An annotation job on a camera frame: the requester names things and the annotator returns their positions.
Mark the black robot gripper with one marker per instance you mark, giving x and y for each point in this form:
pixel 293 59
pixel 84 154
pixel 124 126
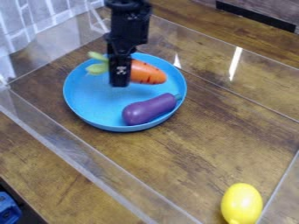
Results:
pixel 129 26

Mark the orange toy carrot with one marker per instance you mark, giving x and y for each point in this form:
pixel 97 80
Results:
pixel 142 72

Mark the blue plastic plate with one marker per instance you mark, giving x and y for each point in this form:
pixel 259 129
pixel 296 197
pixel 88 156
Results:
pixel 97 103

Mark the purple toy eggplant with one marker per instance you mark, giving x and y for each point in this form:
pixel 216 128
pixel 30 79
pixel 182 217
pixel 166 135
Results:
pixel 142 111

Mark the white checkered curtain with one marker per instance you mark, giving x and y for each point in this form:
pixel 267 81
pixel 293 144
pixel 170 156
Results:
pixel 25 17

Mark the clear acrylic barrier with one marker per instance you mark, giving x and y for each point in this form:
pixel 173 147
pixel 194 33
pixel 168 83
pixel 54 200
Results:
pixel 233 133

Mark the yellow toy lemon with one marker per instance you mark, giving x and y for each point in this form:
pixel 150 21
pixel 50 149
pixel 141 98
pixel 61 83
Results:
pixel 241 204

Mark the blue object at corner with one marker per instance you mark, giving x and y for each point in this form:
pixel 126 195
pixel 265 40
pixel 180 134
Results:
pixel 9 210

